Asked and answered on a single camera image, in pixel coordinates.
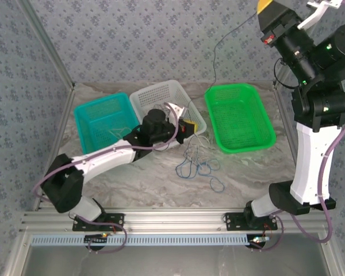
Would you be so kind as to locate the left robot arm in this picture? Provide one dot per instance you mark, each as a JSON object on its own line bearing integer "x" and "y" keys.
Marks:
{"x": 103, "y": 161}

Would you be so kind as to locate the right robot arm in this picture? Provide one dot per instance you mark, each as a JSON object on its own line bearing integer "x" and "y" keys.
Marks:
{"x": 310, "y": 161}

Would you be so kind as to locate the white plastic basket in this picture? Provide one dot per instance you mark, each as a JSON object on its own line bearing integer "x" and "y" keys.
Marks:
{"x": 161, "y": 92}

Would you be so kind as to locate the green plastic basket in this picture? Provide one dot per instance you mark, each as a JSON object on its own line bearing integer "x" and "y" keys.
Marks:
{"x": 241, "y": 120}

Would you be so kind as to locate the teal plastic basket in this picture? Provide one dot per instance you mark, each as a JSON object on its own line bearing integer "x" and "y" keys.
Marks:
{"x": 103, "y": 115}

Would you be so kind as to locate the left small circuit board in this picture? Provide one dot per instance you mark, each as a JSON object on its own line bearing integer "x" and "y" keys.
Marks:
{"x": 96, "y": 238}

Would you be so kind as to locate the small circuit board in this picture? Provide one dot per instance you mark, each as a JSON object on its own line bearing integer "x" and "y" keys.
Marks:
{"x": 96, "y": 238}
{"x": 258, "y": 240}

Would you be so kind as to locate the right small circuit board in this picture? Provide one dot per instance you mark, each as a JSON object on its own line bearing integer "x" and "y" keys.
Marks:
{"x": 258, "y": 240}

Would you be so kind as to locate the aluminium right side rail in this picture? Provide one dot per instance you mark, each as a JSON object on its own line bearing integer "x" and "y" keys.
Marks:
{"x": 284, "y": 129}

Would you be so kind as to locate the aluminium rail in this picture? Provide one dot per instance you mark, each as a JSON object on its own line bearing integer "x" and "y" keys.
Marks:
{"x": 57, "y": 138}
{"x": 284, "y": 129}
{"x": 175, "y": 221}

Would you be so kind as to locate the aluminium right corner post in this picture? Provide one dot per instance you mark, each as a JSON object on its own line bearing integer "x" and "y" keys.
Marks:
{"x": 279, "y": 79}

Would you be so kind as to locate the aluminium corner post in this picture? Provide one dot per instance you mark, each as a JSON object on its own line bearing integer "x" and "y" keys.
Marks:
{"x": 279, "y": 79}
{"x": 49, "y": 49}

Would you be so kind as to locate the aluminium front rail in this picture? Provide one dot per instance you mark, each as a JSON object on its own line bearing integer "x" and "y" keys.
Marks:
{"x": 175, "y": 221}

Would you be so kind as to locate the aluminium left side rail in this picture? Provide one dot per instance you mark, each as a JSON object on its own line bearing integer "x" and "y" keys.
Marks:
{"x": 57, "y": 138}

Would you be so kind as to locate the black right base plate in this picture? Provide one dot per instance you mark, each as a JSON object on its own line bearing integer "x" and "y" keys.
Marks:
{"x": 233, "y": 221}

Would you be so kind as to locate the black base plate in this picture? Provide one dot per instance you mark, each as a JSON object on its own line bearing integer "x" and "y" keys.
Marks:
{"x": 115, "y": 221}
{"x": 233, "y": 221}

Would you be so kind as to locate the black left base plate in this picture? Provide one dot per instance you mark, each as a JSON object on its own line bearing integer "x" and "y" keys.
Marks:
{"x": 115, "y": 221}

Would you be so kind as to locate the aluminium left corner post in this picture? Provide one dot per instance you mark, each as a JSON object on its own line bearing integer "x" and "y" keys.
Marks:
{"x": 49, "y": 49}

